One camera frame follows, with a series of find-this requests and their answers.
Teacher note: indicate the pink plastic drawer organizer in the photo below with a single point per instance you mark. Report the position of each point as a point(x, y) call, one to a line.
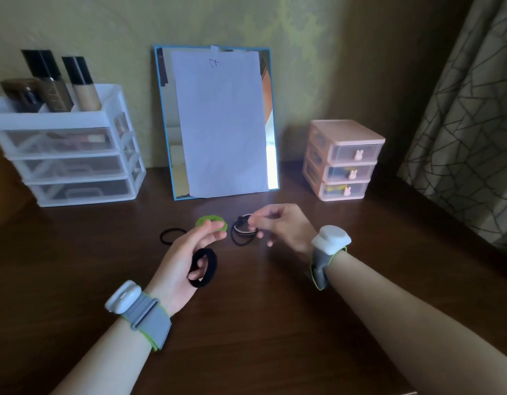
point(344, 160)

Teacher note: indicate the person's right hand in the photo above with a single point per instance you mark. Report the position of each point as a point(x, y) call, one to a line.
point(292, 230)

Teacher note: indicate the brown cosmetic jar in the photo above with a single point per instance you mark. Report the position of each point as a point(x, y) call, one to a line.
point(21, 94)

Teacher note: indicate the beige foundation bottle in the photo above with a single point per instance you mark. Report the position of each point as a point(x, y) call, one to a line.
point(85, 92)

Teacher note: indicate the dark brown foundation bottle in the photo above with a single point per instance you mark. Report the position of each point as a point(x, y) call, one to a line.
point(56, 92)

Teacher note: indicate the person's left thumb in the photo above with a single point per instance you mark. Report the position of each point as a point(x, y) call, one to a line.
point(200, 237)

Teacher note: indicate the grey wristband with white tracker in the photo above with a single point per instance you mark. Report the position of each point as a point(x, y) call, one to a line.
point(327, 248)
point(144, 314)

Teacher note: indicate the person's right forearm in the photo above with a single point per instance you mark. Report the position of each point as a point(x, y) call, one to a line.
point(401, 320)

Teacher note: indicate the person's left forearm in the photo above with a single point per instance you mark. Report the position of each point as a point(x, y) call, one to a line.
point(109, 357)

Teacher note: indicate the patterned grey curtain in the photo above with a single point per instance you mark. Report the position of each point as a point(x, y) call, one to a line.
point(471, 139)

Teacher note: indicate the person's right thumb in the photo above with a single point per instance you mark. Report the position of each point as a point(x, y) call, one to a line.
point(261, 223)

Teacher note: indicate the person's left hand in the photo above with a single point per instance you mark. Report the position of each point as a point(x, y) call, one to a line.
point(171, 271)

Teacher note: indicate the white plastic drawer organizer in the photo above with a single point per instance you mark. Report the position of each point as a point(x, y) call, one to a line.
point(64, 160)

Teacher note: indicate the blue framed mirror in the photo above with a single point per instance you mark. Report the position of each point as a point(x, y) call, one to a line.
point(165, 119)

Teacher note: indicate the white paper sheet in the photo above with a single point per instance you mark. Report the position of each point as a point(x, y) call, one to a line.
point(220, 127)

